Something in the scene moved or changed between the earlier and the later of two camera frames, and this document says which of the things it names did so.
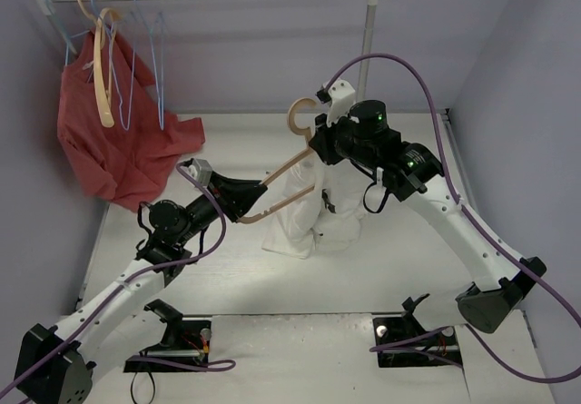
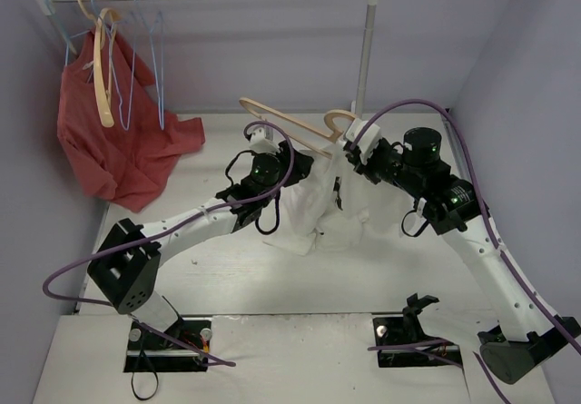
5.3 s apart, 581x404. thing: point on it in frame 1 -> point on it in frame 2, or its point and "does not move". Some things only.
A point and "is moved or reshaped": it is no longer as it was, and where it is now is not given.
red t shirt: x=119 y=137 does not move
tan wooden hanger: x=293 y=106 -> x=332 y=135
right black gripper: x=322 y=138 -> x=356 y=161
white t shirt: x=321 y=208 is moved or reshaped
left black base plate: x=192 y=356 does not move
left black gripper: x=223 y=193 -> x=300 y=162
